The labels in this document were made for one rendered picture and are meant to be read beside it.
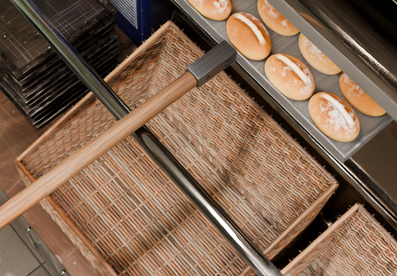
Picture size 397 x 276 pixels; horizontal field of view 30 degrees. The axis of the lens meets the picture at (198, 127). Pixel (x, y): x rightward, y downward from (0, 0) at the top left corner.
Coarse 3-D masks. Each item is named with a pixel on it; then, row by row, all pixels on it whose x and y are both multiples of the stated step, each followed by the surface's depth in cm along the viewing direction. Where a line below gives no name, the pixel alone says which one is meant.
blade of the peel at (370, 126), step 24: (240, 0) 136; (216, 24) 133; (264, 24) 134; (288, 48) 132; (264, 72) 129; (312, 72) 130; (312, 120) 126; (360, 120) 126; (384, 120) 126; (336, 144) 124; (360, 144) 122
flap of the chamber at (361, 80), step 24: (312, 0) 108; (336, 0) 109; (360, 0) 110; (384, 0) 111; (360, 24) 108; (384, 24) 108; (336, 48) 104; (384, 48) 106; (360, 72) 102; (384, 96) 101
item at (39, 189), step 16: (176, 80) 125; (192, 80) 125; (160, 96) 123; (176, 96) 124; (144, 112) 122; (112, 128) 120; (128, 128) 120; (96, 144) 119; (112, 144) 120; (64, 160) 118; (80, 160) 117; (48, 176) 116; (64, 176) 116; (32, 192) 114; (48, 192) 116; (0, 208) 113; (16, 208) 113; (0, 224) 112
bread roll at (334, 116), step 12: (312, 96) 125; (324, 96) 122; (336, 96) 123; (312, 108) 123; (324, 108) 121; (336, 108) 121; (348, 108) 121; (324, 120) 122; (336, 120) 121; (348, 120) 120; (324, 132) 123; (336, 132) 121; (348, 132) 121
